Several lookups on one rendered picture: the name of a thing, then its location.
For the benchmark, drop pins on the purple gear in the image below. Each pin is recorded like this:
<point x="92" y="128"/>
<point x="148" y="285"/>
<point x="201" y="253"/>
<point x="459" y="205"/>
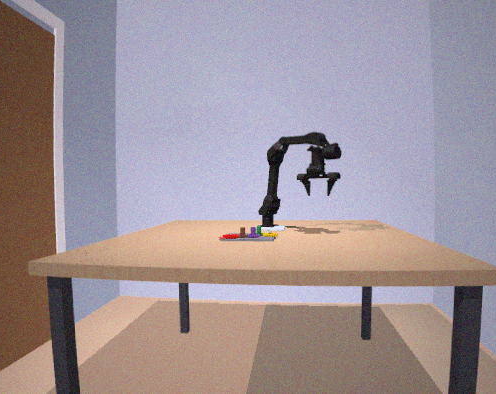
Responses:
<point x="253" y="233"/>

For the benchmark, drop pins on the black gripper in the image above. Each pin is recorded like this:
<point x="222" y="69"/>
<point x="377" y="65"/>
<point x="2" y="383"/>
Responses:
<point x="332" y="177"/>

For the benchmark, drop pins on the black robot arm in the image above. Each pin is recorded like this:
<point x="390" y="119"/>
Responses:
<point x="275" y="156"/>

